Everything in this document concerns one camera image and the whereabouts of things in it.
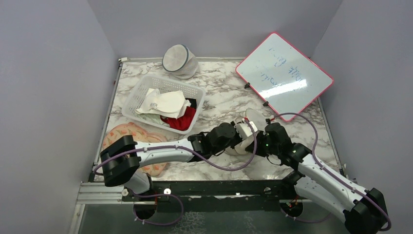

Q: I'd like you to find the white cloth in basket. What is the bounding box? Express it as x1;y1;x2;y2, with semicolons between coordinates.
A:
135;88;190;118

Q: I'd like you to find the red cloth in basket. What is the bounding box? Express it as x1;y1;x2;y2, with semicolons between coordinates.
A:
160;98;197;131

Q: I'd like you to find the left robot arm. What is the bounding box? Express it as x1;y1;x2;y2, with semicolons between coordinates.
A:
94;121;257;200

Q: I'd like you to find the floral orange cushion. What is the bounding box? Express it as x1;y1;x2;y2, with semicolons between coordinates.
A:
101;122;167;177

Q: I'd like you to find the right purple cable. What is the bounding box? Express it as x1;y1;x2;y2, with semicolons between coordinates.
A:
267;112;392;232

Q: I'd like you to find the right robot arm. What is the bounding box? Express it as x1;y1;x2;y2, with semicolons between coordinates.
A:
244;123;389;234

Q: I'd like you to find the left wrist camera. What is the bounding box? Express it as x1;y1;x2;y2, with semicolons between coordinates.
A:
235;121;258;141

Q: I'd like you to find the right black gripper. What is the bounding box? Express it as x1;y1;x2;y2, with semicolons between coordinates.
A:
246;130;281;157

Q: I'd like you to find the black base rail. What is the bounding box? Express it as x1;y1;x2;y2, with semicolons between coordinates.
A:
89;171;323;214

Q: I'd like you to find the pink framed whiteboard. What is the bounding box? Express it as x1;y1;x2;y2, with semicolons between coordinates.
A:
235;32;334;122

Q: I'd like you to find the white plastic basket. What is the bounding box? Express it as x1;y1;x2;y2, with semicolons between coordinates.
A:
122;75;206;134

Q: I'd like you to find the round mesh laundry bag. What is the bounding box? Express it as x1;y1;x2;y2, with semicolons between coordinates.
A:
161;44;200;79

